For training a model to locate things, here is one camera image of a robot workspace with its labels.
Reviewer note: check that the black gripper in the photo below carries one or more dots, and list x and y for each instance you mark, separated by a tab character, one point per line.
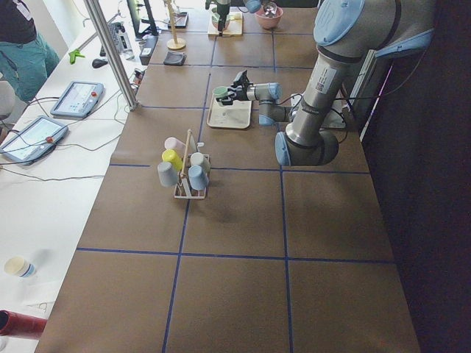
241	93

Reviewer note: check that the green cup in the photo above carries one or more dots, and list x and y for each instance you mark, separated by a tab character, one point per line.
217	93

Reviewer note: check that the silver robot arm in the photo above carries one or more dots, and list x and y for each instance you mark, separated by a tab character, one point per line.
344	31
223	10

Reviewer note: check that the cream rabbit tray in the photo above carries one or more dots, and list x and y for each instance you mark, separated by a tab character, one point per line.
235	116

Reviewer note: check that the beige cup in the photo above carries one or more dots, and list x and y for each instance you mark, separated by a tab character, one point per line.
199	159

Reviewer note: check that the pink cup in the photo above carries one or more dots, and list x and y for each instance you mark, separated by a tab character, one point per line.
175	144

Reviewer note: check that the yellow cup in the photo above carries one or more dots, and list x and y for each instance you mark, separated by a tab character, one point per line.
171	156

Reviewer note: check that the blue cup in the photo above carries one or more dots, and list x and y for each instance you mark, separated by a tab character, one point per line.
198	178

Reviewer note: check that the black metal tray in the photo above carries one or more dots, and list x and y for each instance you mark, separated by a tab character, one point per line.
181	20

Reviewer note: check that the grey cup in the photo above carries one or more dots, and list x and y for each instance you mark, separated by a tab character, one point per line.
167	174

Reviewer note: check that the paper cup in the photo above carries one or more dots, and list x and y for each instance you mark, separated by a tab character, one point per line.
19	267

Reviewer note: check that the folded grey cloth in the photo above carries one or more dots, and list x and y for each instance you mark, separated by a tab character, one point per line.
174	58

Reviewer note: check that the wooden cutting board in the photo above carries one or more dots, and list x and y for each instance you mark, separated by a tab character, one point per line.
233	26

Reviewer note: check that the wooden mug tree stand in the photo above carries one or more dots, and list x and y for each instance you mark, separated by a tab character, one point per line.
175	43

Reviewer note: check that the green bowl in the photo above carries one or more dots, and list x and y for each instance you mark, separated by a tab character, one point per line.
215	17

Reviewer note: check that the pink bowl with ice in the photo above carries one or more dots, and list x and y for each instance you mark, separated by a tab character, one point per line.
269	21

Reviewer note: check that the black box with label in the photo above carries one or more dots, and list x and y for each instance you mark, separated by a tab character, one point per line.
147	47

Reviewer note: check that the black computer mouse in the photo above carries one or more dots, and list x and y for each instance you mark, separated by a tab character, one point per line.
98	63

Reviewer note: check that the far teach pendant tablet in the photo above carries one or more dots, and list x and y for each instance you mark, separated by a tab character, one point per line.
78	100

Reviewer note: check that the teach pendant tablet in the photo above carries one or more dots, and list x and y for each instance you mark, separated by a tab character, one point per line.
78	100
34	141

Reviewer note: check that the green clamp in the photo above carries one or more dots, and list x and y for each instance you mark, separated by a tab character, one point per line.
74	55

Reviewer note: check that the near teach pendant tablet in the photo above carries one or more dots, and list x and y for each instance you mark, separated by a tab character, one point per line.
34	141

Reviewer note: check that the person in green trousers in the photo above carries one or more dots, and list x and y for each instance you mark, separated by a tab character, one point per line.
27	60

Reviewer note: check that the red cylinder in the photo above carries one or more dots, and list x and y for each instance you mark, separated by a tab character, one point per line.
18	325

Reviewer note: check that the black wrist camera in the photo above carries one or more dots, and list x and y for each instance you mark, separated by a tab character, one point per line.
241	80

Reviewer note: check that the white wire cup rack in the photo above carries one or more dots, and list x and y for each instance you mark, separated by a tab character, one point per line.
183	189

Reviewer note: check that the aluminium frame post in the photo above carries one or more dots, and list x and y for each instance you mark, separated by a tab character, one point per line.
100	24

